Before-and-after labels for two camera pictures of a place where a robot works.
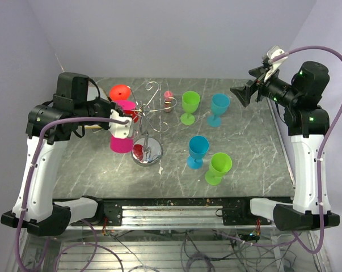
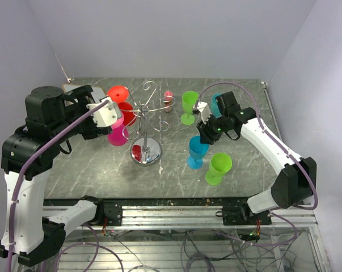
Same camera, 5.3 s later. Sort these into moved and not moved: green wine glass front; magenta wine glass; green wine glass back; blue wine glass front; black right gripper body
Moved: black right gripper body; magenta wine glass
Not moved: blue wine glass front; green wine glass back; green wine glass front
